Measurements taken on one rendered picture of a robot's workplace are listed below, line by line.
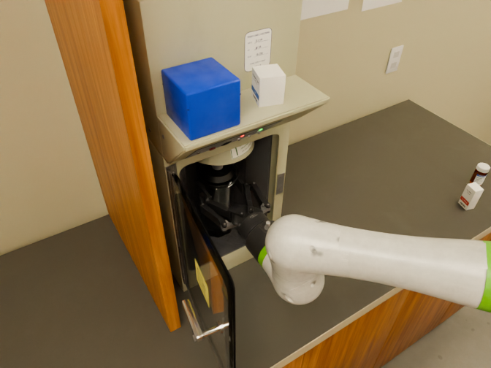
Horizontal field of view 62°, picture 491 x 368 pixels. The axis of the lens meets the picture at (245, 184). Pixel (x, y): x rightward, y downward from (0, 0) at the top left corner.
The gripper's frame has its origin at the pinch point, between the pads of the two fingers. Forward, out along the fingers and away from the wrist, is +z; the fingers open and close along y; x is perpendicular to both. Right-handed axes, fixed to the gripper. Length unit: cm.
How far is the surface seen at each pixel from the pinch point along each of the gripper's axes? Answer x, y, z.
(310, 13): -24, -55, 34
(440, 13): -11, -127, 35
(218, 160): -13.3, 2.9, -6.0
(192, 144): -31.2, 14.9, -20.0
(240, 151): -14.2, -2.6, -6.6
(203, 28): -45.3, 6.1, -8.8
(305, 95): -31.4, -11.4, -17.0
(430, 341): 120, -95, -37
